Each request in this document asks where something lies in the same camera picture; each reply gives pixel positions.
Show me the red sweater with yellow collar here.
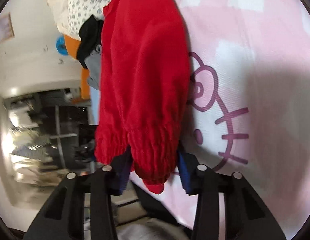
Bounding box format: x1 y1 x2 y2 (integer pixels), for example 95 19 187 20
95 0 190 194

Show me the cluttered dark shelf unit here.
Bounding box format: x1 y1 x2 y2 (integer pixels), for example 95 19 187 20
3 88 99 187

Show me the pink checked cartoon bedsheet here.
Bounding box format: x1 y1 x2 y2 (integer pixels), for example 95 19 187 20
129 0 310 240

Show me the grey garment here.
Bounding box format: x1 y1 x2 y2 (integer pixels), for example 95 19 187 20
84 44 102 90

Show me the black garment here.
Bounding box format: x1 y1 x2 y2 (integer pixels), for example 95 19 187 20
76 15 104 69

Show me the white floral pillow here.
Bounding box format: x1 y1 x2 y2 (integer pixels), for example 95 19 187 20
67 0 111 40

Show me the cream folded blanket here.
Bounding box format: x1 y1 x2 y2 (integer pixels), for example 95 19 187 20
47 0 70 36

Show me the blue round wall fan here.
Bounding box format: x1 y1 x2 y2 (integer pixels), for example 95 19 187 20
56 35 68 56

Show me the orange bed frame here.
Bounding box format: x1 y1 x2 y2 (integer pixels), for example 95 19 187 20
63 35 90 104

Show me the framed wall picture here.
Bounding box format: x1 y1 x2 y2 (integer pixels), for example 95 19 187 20
0 14 15 43

